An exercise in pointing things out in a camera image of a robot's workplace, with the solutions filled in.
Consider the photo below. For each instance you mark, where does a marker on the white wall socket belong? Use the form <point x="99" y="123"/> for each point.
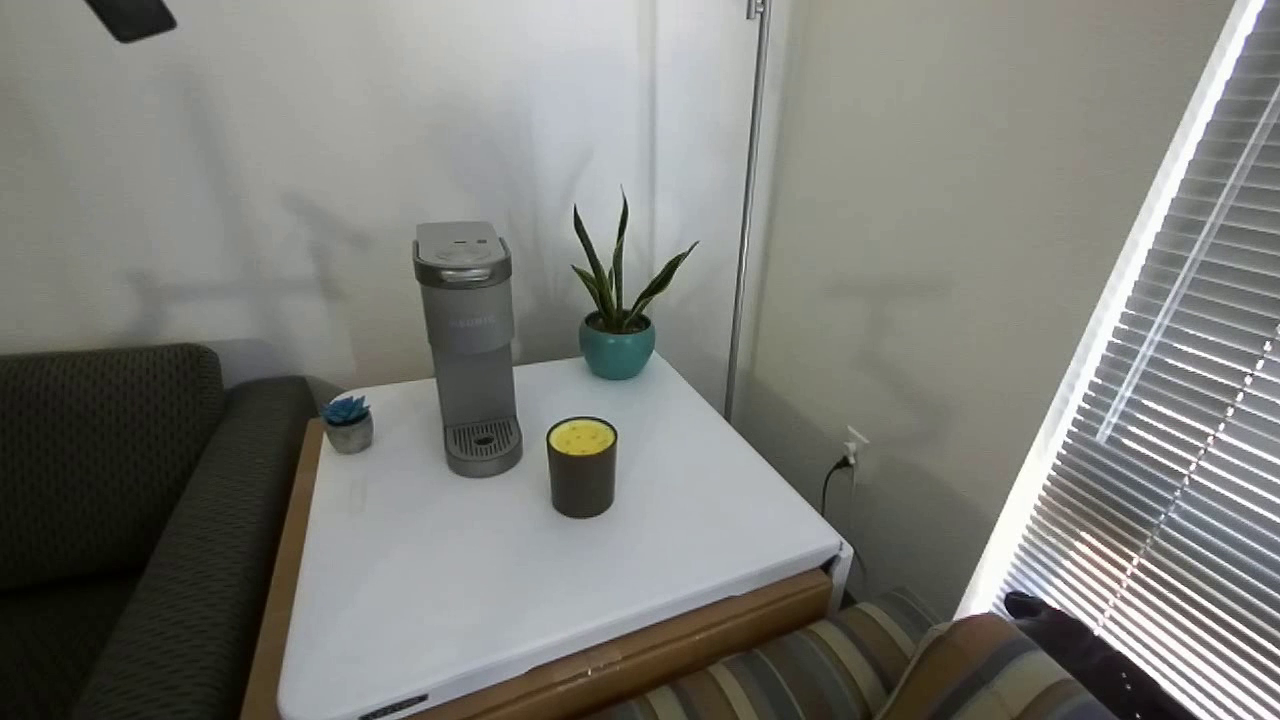
<point x="857" y="445"/>

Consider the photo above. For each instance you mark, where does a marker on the white window blinds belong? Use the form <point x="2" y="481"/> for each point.
<point x="1180" y="420"/>

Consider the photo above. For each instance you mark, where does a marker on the striped armchair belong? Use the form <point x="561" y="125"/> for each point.
<point x="900" y="665"/>

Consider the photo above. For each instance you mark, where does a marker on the snake plant in teal pot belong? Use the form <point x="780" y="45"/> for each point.
<point x="617" y="345"/>

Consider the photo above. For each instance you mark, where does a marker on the coffee machine lid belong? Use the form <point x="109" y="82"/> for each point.
<point x="460" y="250"/>

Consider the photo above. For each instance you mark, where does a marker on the dark grey sofa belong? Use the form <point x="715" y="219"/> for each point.
<point x="120" y="520"/>

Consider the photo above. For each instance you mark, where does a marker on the grey coffee machine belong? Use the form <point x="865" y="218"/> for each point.
<point x="470" y="340"/>

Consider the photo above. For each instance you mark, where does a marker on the silver floor lamp pole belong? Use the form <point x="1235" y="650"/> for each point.
<point x="745" y="220"/>

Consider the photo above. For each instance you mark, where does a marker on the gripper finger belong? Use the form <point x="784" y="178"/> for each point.
<point x="130" y="18"/>

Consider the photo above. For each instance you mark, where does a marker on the black cloth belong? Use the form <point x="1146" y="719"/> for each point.
<point x="1090" y="660"/>

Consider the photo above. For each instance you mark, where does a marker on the small succulent in grey pot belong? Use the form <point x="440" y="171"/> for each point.
<point x="349" y="430"/>

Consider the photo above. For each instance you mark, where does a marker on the dark cup with yellow top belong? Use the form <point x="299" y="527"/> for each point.
<point x="581" y="480"/>

